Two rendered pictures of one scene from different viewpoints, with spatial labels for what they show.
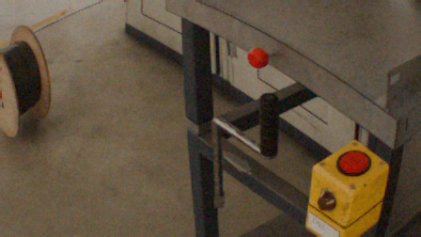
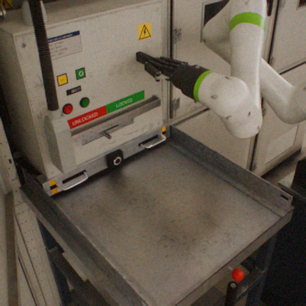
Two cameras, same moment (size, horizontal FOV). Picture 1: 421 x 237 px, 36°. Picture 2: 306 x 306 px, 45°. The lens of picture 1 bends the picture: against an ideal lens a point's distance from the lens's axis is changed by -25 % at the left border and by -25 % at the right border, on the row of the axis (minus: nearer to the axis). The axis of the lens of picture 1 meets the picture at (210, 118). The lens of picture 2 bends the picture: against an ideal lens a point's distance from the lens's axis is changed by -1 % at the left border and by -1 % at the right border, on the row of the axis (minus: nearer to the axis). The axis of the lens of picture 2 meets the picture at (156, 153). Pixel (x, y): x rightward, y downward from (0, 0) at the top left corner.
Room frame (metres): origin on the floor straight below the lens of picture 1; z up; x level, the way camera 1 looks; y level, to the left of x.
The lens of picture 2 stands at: (1.35, 0.52, 1.69)
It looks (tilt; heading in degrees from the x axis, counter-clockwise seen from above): 36 degrees down; 265
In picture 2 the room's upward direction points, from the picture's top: 1 degrees counter-clockwise
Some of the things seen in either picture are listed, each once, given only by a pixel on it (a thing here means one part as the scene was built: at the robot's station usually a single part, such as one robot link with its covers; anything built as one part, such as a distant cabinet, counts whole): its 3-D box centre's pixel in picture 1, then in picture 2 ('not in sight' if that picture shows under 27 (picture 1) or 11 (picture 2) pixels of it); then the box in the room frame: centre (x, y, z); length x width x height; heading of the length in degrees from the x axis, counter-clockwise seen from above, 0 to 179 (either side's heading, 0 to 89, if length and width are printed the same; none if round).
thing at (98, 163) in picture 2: not in sight; (109, 154); (1.42, -0.57, 0.90); 0.54 x 0.05 x 0.06; 35
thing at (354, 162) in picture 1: (353, 165); not in sight; (0.67, -0.16, 0.90); 0.04 x 0.04 x 0.02
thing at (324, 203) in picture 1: (324, 202); not in sight; (0.65, -0.12, 0.87); 0.03 x 0.01 x 0.03; 35
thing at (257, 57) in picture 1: (262, 56); (235, 272); (1.08, -0.08, 0.82); 0.04 x 0.03 x 0.03; 125
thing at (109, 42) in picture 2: not in sight; (104, 92); (1.41, -0.56, 1.15); 0.48 x 0.01 x 0.48; 35
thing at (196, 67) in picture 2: not in sight; (197, 84); (1.14, -0.42, 1.23); 0.09 x 0.06 x 0.12; 35
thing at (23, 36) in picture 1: (13, 80); not in sight; (2.24, 0.75, 0.20); 0.40 x 0.22 x 0.40; 44
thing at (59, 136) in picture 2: not in sight; (59, 141); (1.54, -0.38, 1.09); 0.08 x 0.05 x 0.17; 125
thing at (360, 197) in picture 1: (349, 197); not in sight; (0.67, -0.16, 0.85); 0.08 x 0.08 x 0.10; 35
